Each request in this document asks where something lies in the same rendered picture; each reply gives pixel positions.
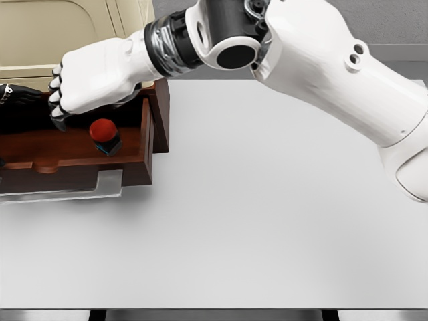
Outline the dark left robot hand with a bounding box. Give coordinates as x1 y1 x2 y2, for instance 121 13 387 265
0 83 43 108

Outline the red button switch black base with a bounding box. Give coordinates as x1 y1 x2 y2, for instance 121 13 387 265
88 119 124 157

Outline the beige and brown small cabinet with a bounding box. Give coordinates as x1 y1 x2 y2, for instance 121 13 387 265
0 0 171 155

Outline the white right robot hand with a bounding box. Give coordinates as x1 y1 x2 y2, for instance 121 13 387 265
47 37 142 134

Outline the brown wooden cabinet drawer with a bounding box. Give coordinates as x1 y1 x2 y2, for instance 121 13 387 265
0 94 156 196

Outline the silver metal drawer handle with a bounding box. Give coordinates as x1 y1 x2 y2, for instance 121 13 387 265
0 169 124 205

